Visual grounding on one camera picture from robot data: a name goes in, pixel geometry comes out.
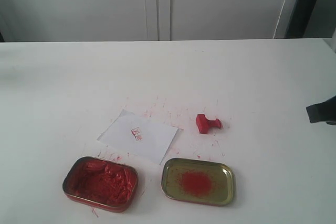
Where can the gold tin lid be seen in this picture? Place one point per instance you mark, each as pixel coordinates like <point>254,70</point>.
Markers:
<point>199,182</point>

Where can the red stamp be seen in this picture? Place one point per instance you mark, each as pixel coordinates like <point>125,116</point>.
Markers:
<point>204,124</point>

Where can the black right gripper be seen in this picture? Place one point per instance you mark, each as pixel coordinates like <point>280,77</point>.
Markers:
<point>323,112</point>

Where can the red ink tin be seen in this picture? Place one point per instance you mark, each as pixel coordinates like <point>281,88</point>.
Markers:
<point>101,184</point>

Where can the white paper sheet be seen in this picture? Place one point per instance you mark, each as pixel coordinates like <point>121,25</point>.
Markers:
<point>140,136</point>

